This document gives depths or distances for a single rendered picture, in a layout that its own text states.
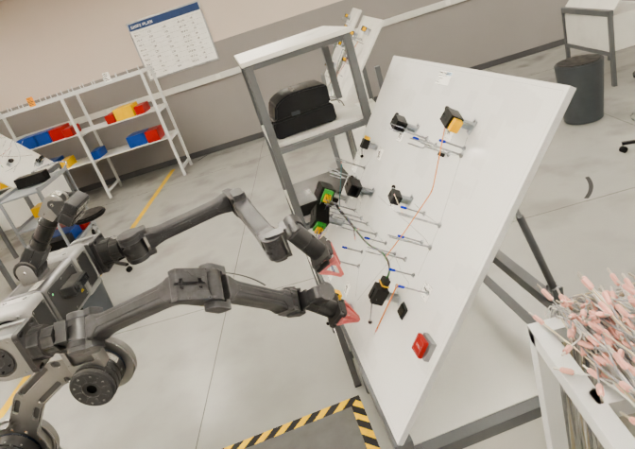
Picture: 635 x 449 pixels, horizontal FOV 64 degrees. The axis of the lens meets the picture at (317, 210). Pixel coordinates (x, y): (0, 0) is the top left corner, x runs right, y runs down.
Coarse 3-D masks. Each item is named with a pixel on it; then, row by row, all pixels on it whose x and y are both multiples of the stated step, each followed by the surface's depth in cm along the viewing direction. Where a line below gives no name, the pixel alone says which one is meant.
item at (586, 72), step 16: (560, 64) 521; (576, 64) 504; (592, 64) 496; (560, 80) 519; (576, 80) 506; (592, 80) 503; (576, 96) 514; (592, 96) 510; (576, 112) 522; (592, 112) 518
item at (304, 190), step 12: (336, 168) 282; (312, 180) 277; (324, 180) 271; (336, 180) 265; (300, 192) 265; (312, 192) 260; (336, 192) 250; (300, 204) 249; (312, 204) 249; (324, 204) 250
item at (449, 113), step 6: (450, 108) 145; (444, 114) 146; (450, 114) 141; (456, 114) 142; (444, 120) 144; (450, 120) 141; (462, 120) 141; (474, 120) 145; (444, 126) 143; (462, 126) 146; (468, 126) 147; (474, 126) 145; (468, 132) 147
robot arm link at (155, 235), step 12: (228, 192) 179; (204, 204) 179; (216, 204) 177; (228, 204) 178; (180, 216) 175; (192, 216) 174; (204, 216) 176; (132, 228) 172; (144, 228) 169; (156, 228) 172; (168, 228) 172; (180, 228) 174; (120, 240) 166; (132, 240) 167; (156, 240) 171; (156, 252) 174; (132, 264) 171
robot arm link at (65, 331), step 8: (64, 320) 127; (72, 320) 127; (80, 320) 127; (56, 328) 126; (64, 328) 126; (72, 328) 127; (80, 328) 126; (56, 336) 126; (64, 336) 125; (72, 336) 126; (80, 336) 126; (56, 344) 126; (64, 344) 127
